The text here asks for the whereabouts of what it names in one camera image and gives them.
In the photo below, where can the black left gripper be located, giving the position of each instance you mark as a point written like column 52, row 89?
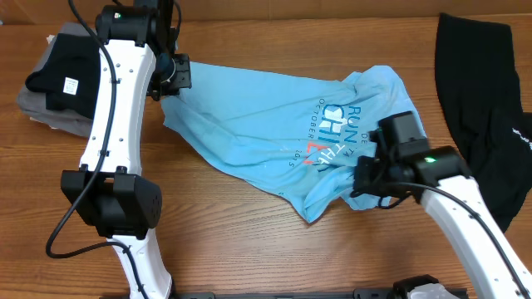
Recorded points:
column 183, row 81

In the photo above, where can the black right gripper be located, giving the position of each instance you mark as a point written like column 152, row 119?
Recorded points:
column 366, row 177

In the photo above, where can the light blue printed t-shirt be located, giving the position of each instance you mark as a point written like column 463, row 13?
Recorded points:
column 295, row 137

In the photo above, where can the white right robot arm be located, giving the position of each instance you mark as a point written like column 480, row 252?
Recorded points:
column 441, row 183

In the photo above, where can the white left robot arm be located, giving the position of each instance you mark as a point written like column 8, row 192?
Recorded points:
column 138, row 60

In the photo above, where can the folded black garment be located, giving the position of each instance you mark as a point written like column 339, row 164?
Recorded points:
column 70, row 77

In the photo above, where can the black garment on right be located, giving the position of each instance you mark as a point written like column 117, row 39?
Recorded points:
column 478, row 88

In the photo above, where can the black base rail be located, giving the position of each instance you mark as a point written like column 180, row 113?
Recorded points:
column 361, row 293

